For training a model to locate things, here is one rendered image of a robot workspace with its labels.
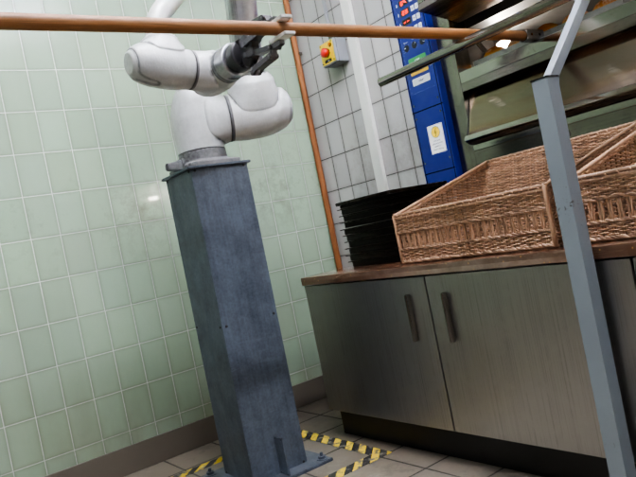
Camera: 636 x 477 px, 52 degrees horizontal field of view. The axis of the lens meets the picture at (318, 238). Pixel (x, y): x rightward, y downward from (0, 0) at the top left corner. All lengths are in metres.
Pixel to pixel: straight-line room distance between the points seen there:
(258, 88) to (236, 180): 0.30
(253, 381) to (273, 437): 0.19
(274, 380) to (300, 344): 0.79
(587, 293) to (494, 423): 0.51
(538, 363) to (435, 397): 0.39
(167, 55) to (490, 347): 1.10
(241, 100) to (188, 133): 0.20
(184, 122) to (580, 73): 1.21
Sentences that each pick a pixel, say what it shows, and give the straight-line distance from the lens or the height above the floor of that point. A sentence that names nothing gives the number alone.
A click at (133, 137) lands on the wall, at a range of 2.64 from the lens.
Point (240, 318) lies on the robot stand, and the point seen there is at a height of 0.51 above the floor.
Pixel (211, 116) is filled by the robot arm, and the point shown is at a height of 1.15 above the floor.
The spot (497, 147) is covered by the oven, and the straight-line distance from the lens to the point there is 2.31.
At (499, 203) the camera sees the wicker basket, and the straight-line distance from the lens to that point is 1.69.
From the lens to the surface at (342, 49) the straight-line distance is 2.83.
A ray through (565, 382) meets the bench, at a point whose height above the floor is 0.27.
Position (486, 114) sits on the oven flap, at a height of 1.01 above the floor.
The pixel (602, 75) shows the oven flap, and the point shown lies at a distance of 2.10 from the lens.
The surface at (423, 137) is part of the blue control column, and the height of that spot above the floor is 1.00.
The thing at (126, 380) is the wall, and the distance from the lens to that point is 2.55.
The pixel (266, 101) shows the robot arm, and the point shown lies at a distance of 2.13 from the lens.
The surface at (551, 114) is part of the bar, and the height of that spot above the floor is 0.87.
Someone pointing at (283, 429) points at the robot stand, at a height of 0.14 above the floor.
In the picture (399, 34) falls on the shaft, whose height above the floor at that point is 1.19.
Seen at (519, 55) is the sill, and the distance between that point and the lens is 2.26.
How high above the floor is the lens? 0.72
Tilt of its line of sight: level
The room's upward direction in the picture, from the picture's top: 11 degrees counter-clockwise
